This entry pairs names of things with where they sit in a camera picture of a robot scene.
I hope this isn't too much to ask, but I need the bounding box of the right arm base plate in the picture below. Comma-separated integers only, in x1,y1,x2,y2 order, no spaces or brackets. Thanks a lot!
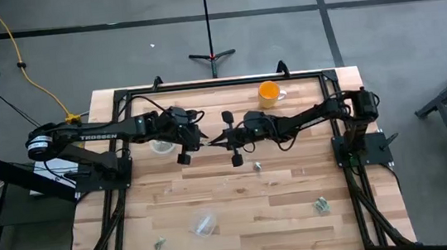
331,130,395,170

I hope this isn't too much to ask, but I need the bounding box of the yellow ceramic mug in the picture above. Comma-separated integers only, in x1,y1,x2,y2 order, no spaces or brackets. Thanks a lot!
256,78,289,110

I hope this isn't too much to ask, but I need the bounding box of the black cable bundle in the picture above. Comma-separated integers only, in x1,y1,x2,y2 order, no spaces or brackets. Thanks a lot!
64,189,132,250
344,159,416,250

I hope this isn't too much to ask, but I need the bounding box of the black support beam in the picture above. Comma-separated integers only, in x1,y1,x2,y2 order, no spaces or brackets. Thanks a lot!
0,142,81,210

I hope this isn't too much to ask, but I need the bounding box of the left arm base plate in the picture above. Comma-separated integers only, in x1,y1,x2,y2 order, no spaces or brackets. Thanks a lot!
71,156,136,195

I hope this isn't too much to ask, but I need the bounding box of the yellow extension cable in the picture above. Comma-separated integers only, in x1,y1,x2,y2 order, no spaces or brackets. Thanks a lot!
0,0,83,132

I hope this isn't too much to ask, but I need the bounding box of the clear plastic cup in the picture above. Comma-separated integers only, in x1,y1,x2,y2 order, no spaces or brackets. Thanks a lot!
148,137,177,156

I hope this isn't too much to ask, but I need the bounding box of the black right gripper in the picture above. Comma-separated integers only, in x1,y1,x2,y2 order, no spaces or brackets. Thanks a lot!
206,104,285,171

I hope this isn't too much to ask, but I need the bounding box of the clear plastic container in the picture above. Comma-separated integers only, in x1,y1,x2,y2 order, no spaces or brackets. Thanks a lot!
186,207,220,240

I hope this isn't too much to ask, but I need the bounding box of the thin black floor cable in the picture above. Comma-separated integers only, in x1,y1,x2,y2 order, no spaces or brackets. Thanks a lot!
0,89,41,132

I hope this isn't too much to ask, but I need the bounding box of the black tripod stand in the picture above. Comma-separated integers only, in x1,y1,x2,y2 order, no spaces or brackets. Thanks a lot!
182,0,239,82

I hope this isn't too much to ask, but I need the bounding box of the large green wrapped candy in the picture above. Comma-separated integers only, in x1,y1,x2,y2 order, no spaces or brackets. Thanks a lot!
312,195,333,216

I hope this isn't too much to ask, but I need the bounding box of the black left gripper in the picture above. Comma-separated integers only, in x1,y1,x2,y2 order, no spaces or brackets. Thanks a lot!
150,102,212,170

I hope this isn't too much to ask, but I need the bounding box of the white paper sheet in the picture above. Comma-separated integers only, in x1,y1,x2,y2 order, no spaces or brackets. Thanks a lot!
31,156,82,196

